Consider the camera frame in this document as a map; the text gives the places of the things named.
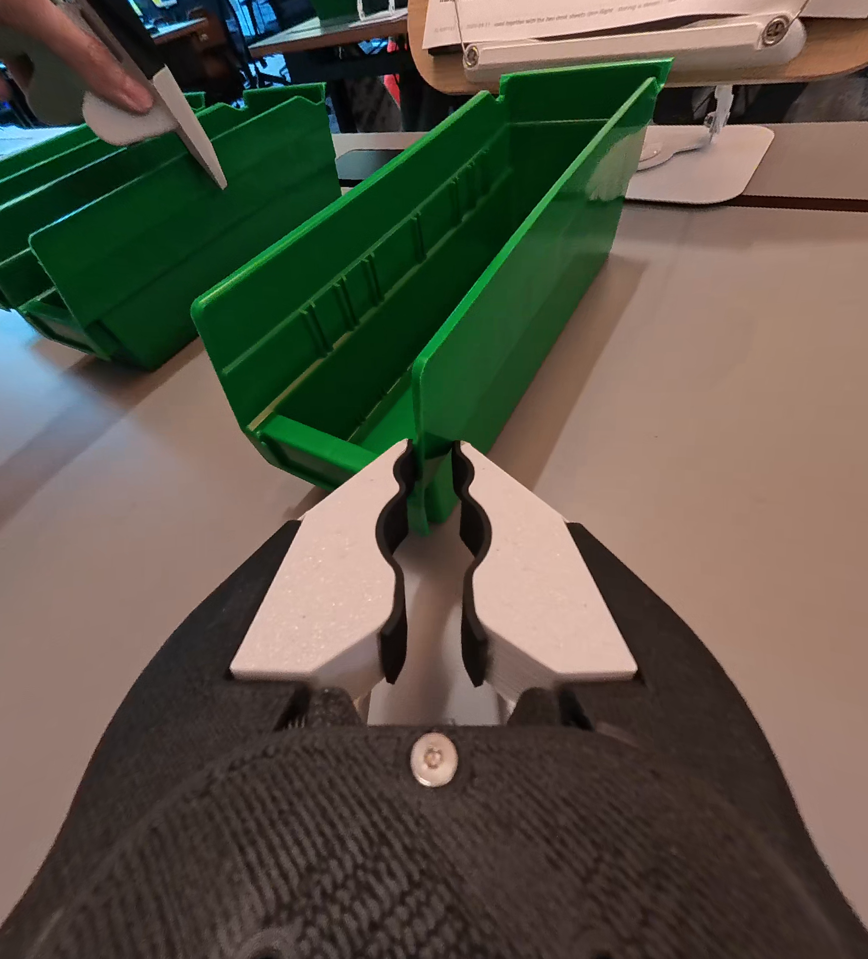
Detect white clipboard stand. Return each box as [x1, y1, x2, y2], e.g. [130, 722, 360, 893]
[462, 16, 808, 205]

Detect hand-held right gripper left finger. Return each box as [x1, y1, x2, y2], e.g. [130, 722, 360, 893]
[229, 439, 416, 701]

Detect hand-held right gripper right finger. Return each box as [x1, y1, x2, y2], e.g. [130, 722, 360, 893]
[452, 441, 640, 701]

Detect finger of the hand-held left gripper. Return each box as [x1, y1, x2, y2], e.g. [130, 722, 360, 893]
[151, 64, 228, 191]

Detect black desk cable cover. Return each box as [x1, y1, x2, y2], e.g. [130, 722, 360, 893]
[335, 148, 422, 187]

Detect grey desk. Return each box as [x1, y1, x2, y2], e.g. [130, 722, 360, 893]
[0, 123, 868, 959]

